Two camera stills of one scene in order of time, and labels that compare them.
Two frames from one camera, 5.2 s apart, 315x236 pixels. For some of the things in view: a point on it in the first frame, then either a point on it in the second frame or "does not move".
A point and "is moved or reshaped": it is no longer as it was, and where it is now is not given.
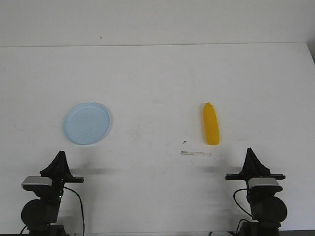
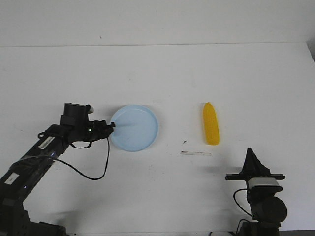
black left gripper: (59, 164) to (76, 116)
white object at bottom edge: (220, 233) does not move
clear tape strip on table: (196, 153) does not move
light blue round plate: (86, 123) is moved or reshaped
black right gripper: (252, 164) does not move
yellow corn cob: (211, 125) does not move
